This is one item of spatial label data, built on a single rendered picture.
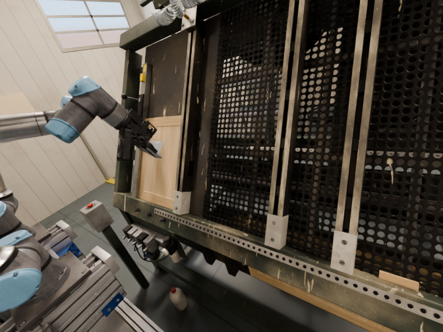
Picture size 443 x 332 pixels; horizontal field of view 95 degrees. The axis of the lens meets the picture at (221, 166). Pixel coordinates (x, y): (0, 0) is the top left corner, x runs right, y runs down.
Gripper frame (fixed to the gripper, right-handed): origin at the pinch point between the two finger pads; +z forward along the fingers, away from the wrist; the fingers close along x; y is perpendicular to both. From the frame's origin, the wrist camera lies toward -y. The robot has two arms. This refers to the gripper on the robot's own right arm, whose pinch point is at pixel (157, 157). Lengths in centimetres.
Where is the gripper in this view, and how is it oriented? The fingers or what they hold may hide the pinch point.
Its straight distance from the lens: 86.0
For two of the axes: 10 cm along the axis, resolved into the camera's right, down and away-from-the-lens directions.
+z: 4.7, 5.3, 7.1
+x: -8.0, -0.8, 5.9
